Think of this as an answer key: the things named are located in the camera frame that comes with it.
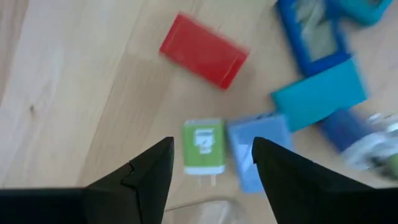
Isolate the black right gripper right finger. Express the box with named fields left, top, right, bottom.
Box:
left=251, top=136, right=398, bottom=224

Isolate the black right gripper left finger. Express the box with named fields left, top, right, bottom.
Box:
left=0, top=136, right=175, bottom=224

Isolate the green and white wall charger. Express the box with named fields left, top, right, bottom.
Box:
left=182, top=118, right=226, bottom=187

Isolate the teal box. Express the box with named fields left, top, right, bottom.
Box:
left=271, top=57, right=369, bottom=133

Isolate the red box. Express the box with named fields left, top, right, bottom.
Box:
left=159, top=12, right=251, bottom=91

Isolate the dark blue flat box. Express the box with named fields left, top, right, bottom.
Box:
left=318, top=108, right=371, bottom=152

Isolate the clear wrapped white item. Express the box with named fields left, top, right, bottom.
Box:
left=341, top=112, right=398, bottom=180

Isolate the blue flat case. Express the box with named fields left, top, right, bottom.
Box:
left=275, top=0, right=352, bottom=78

